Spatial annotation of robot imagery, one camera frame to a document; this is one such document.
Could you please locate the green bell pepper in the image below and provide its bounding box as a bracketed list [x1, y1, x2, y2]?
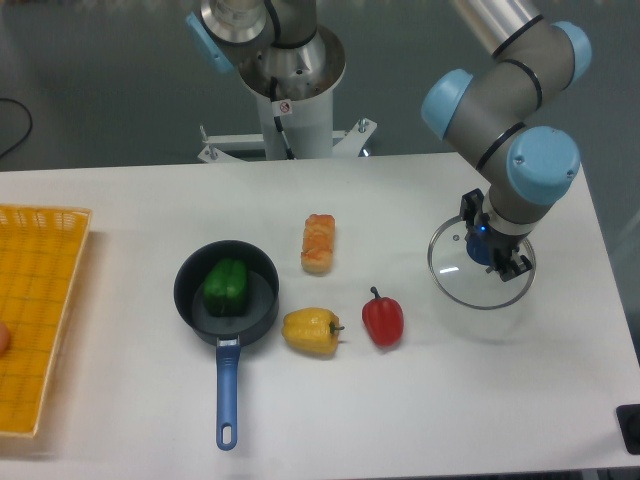
[202, 258, 248, 317]

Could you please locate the yellow woven basket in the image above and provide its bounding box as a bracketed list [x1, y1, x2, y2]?
[1, 204, 92, 438]

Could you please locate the black floor cable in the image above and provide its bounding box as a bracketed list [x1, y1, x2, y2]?
[0, 97, 34, 159]

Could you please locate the dark pot with blue handle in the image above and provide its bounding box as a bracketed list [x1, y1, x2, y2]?
[173, 240, 279, 451]

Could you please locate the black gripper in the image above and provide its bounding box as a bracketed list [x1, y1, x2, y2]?
[459, 188, 531, 282]

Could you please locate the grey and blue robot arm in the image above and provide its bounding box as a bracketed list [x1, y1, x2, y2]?
[186, 1, 592, 281]

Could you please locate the yellow bell pepper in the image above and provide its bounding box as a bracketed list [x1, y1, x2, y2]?
[281, 307, 344, 356]

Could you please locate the orange glazed bread loaf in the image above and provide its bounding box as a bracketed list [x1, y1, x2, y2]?
[300, 214, 336, 274]

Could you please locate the glass pot lid blue knob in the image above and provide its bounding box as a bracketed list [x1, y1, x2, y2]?
[427, 217, 536, 310]

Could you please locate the black device at table edge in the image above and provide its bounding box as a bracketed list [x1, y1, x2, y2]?
[616, 404, 640, 455]

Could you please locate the orange round object in basket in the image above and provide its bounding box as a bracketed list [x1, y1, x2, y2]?
[0, 322, 12, 355]

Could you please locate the red bell pepper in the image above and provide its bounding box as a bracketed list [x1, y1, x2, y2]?
[361, 286, 404, 348]

